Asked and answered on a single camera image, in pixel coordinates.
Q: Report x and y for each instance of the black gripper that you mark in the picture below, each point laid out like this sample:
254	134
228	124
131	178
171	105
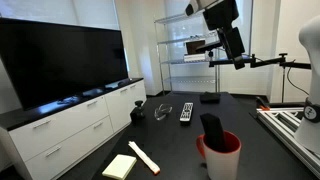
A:
236	41

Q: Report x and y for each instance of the grey remote control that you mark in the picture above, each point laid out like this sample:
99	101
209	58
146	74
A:
186	113

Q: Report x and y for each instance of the white book stack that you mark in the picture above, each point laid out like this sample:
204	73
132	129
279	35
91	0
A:
195	57

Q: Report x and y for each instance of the small black box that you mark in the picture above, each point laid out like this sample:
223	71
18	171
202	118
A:
210	98

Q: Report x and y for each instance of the orange black clamp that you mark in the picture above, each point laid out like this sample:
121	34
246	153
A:
261	103

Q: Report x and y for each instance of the dark brown box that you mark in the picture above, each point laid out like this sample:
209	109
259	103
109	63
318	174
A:
191	47

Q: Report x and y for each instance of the black rectangular block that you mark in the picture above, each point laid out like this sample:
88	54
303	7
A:
213	133

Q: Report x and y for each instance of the clear safety glasses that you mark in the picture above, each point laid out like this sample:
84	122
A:
163	108

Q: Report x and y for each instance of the white mug red inside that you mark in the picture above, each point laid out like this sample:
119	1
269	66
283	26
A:
220	166

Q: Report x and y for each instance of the white marker orange cap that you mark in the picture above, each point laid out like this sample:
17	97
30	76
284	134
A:
143	157

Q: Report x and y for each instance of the yellow sticky note pad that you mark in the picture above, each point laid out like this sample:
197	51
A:
120	166

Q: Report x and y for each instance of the black flat television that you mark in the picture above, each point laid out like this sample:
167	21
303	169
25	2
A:
66	60

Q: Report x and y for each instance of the white drawer cabinet black top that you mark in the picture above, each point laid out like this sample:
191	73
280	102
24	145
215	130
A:
66	133

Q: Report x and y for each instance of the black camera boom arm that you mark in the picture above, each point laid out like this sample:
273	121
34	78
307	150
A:
268	61

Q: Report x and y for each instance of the aluminium profile frame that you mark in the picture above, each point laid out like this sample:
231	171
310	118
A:
283	123

